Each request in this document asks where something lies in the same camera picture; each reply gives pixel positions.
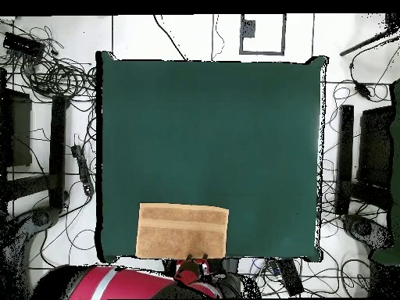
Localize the grey square frame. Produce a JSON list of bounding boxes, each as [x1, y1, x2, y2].
[[239, 13, 288, 56]]

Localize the tan terry towel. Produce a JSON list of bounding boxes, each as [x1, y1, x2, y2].
[[134, 202, 230, 260]]

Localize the black stand bar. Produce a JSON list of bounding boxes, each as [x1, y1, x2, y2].
[[48, 94, 70, 209], [335, 104, 355, 216]]

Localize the black power adapter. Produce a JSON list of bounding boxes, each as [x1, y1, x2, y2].
[[353, 80, 373, 101]]

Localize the dark green table cloth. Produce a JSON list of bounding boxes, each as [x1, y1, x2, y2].
[[95, 50, 329, 265]]

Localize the black flat box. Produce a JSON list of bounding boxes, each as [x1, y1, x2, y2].
[[2, 31, 47, 59]]

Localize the black power strip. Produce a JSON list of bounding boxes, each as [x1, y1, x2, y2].
[[274, 258, 305, 297], [70, 144, 95, 197]]

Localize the tangled black cables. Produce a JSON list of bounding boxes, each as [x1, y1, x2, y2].
[[0, 24, 98, 104]]

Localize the dark flat panel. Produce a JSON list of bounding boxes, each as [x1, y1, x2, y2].
[[356, 105, 395, 188], [0, 87, 33, 167]]

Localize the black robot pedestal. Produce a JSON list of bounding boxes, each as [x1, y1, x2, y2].
[[163, 257, 240, 282]]

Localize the black slanted rod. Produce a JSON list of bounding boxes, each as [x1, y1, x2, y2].
[[339, 13, 400, 58]]

